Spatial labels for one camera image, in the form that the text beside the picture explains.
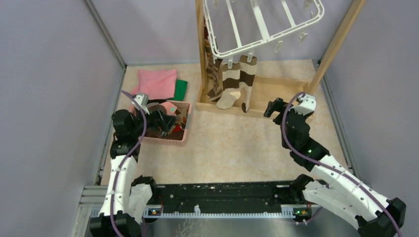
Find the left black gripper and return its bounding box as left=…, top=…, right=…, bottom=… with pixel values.
left=130, top=105, right=177, bottom=137

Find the white clip hanger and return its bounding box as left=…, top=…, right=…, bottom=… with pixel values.
left=201, top=0, right=325, bottom=67

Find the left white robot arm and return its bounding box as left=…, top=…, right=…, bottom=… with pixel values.
left=89, top=109, right=177, bottom=237

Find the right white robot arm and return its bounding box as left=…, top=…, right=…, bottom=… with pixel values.
left=263, top=94, right=407, bottom=237

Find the wooden hanger stand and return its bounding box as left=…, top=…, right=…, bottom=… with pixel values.
left=195, top=0, right=366, bottom=118

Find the pink patterned sock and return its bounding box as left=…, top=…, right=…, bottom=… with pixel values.
left=159, top=101, right=177, bottom=116

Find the red patterned sock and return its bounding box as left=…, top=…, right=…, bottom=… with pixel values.
left=169, top=110, right=188, bottom=134

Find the pink plastic basket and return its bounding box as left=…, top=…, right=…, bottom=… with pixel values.
left=143, top=100, right=192, bottom=146

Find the green cloth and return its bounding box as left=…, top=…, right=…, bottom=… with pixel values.
left=169, top=79, right=188, bottom=101

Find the pink towel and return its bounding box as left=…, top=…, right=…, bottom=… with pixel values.
left=131, top=69, right=177, bottom=100

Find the brown cream striped sock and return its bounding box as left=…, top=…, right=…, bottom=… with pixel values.
left=239, top=55, right=257, bottom=113
left=216, top=63, right=241, bottom=109

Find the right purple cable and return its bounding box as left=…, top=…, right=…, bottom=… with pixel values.
left=281, top=92, right=403, bottom=237

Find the purple cable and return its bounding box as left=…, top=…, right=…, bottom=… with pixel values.
left=109, top=90, right=148, bottom=237
left=281, top=92, right=403, bottom=237

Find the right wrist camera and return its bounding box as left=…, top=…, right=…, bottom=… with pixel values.
left=293, top=94, right=316, bottom=117

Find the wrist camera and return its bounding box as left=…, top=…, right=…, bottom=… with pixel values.
left=132, top=92, right=150, bottom=115
left=293, top=94, right=316, bottom=117

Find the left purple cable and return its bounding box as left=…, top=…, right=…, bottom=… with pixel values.
left=109, top=90, right=148, bottom=237

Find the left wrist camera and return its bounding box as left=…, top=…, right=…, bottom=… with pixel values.
left=132, top=92, right=150, bottom=115

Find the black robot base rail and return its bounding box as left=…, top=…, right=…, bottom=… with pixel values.
left=143, top=181, right=312, bottom=222

